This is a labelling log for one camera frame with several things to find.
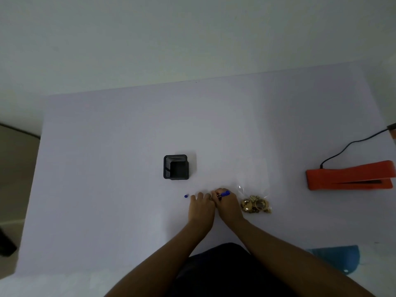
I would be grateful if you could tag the person's left hand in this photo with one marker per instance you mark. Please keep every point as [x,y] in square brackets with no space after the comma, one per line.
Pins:
[202,210]

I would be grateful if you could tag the person's right hand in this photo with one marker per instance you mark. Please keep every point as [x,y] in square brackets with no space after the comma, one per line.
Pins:
[230,208]

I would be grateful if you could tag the blue pen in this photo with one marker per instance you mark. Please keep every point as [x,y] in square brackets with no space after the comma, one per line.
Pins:
[226,193]

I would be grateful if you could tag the clear plastic bag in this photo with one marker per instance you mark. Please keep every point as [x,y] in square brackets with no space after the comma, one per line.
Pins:
[252,185]

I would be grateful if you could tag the orange heat sealer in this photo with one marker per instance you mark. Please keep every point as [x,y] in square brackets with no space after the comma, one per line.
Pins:
[334,177]

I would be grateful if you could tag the person's left forearm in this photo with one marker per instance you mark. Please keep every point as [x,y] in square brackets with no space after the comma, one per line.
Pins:
[157,266]

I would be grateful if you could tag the person's right forearm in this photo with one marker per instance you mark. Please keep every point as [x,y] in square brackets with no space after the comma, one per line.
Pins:
[297,262]

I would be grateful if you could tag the person's black shirt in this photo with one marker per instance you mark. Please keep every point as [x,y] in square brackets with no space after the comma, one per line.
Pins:
[229,275]

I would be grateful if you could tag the black mesh pen holder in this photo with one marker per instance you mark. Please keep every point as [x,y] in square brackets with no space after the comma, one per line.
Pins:
[178,170]

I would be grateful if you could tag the blue round stool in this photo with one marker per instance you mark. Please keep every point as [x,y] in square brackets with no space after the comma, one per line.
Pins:
[337,258]

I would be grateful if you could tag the black box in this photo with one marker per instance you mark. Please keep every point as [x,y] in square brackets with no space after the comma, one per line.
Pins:
[392,126]

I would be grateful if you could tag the black floor object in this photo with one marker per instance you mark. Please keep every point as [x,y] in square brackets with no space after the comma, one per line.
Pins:
[6,244]

